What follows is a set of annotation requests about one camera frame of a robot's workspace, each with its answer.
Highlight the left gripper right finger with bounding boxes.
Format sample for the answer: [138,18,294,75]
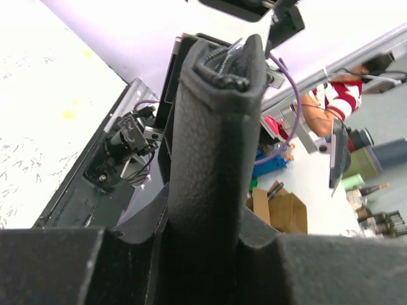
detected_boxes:
[236,208,406,305]

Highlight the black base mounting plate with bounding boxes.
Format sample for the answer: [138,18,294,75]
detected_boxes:
[33,78,166,229]

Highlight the brown cardboard box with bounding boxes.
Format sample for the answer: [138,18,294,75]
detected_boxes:
[246,180,308,234]

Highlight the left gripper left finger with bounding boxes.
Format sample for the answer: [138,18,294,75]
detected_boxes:
[1,187,169,304]

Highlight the floral patterned table mat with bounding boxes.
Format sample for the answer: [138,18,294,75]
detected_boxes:
[1,1,125,229]

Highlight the black zippered tool case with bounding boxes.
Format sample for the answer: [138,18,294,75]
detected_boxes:
[167,33,267,255]

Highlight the aluminium frame rail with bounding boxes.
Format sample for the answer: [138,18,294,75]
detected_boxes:
[261,24,406,154]

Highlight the person in striped shirt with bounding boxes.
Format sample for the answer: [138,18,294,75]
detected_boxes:
[301,54,393,137]

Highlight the black monitor on desk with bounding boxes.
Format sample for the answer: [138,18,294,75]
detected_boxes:
[329,119,350,195]

